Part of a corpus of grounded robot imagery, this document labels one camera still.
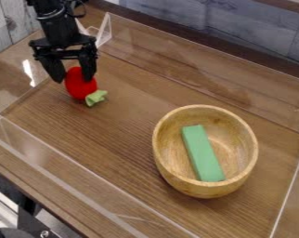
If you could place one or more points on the black clamp bracket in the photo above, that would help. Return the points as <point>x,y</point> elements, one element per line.
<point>32,226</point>

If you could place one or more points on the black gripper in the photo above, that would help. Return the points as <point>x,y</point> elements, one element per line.
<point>64,43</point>

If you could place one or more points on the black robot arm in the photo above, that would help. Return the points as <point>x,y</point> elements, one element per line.
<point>54,6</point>

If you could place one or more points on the red plush strawberry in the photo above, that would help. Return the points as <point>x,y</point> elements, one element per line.
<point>83,90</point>

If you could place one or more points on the wooden bowl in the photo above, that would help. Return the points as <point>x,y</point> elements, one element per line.
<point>233,140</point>

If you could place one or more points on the clear acrylic tray walls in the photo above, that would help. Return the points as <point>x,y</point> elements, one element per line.
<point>82,159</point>

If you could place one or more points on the green rectangular block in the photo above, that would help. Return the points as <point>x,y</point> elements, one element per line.
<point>202,154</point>

